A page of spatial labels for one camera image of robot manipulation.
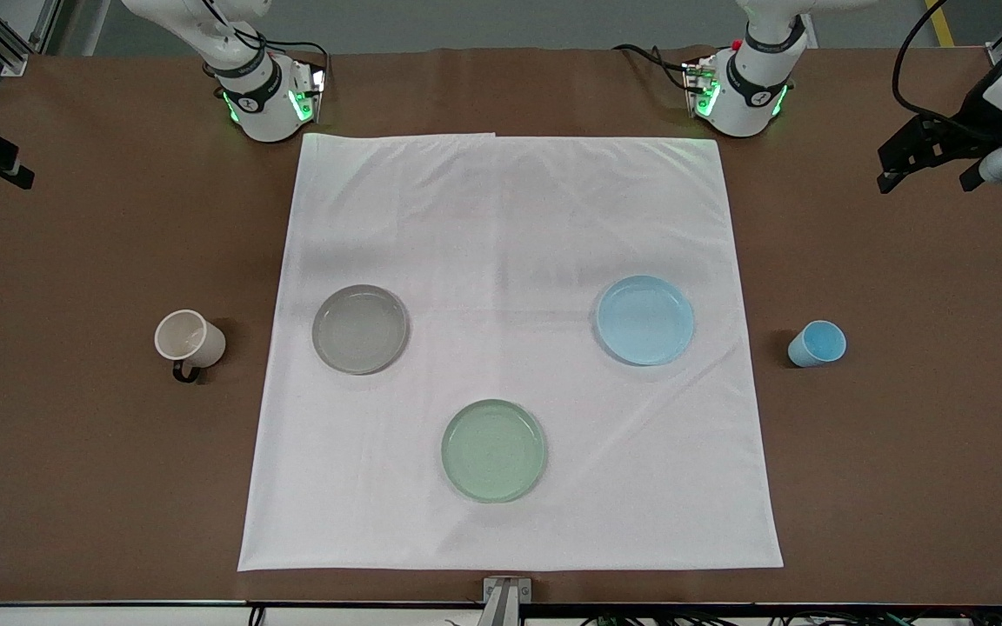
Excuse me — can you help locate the blue cup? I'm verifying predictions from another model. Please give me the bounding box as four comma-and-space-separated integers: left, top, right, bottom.
787, 320, 848, 369

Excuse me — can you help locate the white mug with black handle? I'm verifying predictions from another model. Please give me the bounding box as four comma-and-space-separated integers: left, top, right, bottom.
154, 309, 228, 383

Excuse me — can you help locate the blue plate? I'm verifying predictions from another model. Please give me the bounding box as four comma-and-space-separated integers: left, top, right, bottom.
595, 275, 696, 367

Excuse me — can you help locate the gray plate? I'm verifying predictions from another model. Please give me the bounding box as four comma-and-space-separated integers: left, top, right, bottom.
311, 283, 411, 376

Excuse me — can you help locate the green plate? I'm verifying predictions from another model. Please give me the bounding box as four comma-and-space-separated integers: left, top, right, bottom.
440, 398, 549, 504

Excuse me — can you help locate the white cloth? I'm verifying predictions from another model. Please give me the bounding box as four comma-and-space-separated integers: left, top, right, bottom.
237, 132, 785, 573

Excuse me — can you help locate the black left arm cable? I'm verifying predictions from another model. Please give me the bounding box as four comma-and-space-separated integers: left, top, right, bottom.
892, 0, 1002, 144

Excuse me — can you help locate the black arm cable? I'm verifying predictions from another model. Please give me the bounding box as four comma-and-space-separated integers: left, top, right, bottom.
199, 0, 331, 83
892, 0, 1002, 144

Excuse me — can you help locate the black left base cable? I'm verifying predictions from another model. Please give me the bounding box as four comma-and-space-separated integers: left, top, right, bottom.
612, 43, 695, 90

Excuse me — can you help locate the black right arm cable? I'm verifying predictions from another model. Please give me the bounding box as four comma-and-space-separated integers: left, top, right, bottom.
199, 0, 331, 83

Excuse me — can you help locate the grey metal camera mount bracket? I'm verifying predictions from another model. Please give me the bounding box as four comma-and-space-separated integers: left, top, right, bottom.
477, 576, 533, 626

